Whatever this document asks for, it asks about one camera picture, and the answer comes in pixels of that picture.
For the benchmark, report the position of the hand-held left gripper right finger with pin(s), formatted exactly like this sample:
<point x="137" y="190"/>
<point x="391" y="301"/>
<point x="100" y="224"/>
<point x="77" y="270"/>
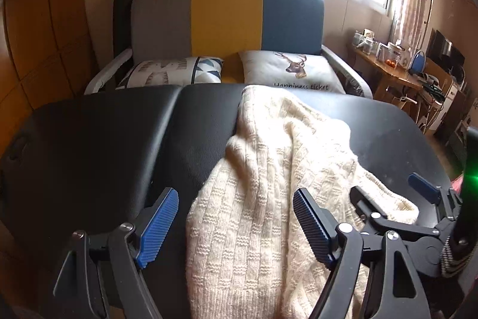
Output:
<point x="312" y="229"/>

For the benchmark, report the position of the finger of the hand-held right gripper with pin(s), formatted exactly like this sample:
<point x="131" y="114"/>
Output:
<point x="368" y="208"/>
<point x="424" y="188"/>

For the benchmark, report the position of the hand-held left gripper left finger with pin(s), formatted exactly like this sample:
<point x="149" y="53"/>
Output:
<point x="160" y="225"/>

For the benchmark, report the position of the cream knit sweater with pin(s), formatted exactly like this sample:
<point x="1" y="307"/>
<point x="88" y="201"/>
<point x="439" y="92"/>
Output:
<point x="254" y="222"/>

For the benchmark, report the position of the white low cabinet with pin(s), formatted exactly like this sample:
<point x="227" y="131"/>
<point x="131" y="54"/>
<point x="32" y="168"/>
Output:
<point x="453" y="94"/>

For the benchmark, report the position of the wooden desk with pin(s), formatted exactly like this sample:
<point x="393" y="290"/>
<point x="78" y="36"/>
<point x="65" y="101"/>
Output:
<point x="392" y="74"/>

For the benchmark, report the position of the blue chair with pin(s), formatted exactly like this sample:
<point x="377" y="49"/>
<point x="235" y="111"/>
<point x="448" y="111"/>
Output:
<point x="418" y="61"/>

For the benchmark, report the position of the bunch of oranges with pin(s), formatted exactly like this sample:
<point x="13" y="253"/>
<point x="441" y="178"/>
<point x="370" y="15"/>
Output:
<point x="391" y="62"/>

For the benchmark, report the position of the black monitor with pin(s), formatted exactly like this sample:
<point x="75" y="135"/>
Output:
<point x="444" y="50"/>

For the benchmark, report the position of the clear plastic container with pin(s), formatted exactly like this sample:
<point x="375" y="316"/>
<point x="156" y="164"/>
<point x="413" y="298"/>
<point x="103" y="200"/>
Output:
<point x="388" y="50"/>

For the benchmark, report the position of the geometric print pillow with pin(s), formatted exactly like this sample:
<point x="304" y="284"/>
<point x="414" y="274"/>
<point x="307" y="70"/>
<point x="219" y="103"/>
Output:
<point x="164" y="70"/>

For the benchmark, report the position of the clear glass jar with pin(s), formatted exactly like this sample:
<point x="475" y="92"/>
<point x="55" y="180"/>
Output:
<point x="360" y="40"/>

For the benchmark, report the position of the white deer print pillow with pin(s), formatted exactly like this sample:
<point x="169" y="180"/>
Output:
<point x="269" y="68"/>

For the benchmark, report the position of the grey yellow blue sofa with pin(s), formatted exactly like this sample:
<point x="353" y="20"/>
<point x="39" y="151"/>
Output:
<point x="224" y="16"/>

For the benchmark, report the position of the wooden wardrobe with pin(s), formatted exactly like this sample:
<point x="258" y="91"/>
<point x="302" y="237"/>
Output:
<point x="44" y="23"/>

